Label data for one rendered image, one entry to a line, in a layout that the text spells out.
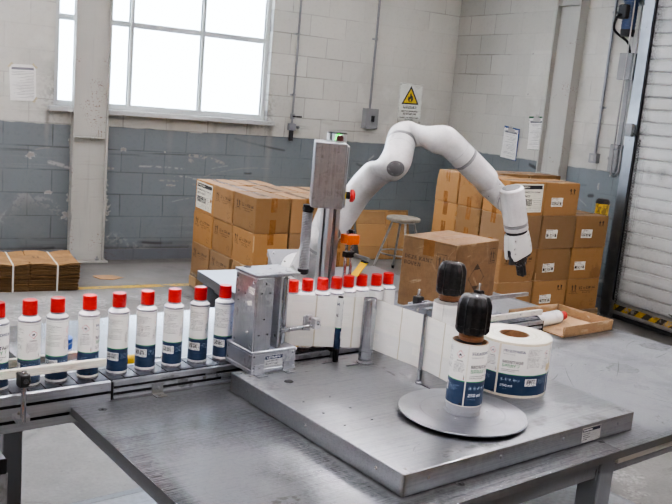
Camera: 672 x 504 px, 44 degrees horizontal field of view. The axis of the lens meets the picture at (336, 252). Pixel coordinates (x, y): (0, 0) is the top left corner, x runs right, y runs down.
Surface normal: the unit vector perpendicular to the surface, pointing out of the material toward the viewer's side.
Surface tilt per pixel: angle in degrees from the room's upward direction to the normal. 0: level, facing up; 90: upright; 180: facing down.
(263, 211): 90
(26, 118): 90
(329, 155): 90
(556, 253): 87
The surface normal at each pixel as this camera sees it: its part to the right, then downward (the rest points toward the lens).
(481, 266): 0.75, 0.18
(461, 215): -0.85, 0.00
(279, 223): 0.53, 0.20
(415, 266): -0.66, 0.07
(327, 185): 0.05, 0.18
